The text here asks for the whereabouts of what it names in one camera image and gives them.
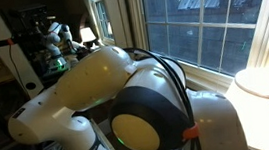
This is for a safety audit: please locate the metal robot mounting table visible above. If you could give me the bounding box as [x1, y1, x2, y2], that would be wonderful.
[90, 116, 124, 150]

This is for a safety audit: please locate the orange velcro cable strap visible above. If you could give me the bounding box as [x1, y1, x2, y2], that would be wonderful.
[180, 123, 202, 142]

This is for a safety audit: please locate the clear plastic blind wand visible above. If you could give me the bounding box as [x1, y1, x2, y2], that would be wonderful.
[211, 0, 245, 74]

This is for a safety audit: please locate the thin black wire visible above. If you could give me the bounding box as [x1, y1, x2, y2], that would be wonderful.
[7, 43, 26, 90]

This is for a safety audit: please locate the small orange clip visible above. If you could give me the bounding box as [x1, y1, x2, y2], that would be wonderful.
[5, 36, 16, 47]

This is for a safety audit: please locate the white framed grid window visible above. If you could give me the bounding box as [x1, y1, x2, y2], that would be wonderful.
[126, 0, 269, 103]

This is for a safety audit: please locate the black equipment box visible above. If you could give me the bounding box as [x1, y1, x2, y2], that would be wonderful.
[8, 4, 51, 41]

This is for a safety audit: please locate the white lamp shade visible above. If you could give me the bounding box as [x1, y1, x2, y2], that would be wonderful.
[222, 65, 269, 150]

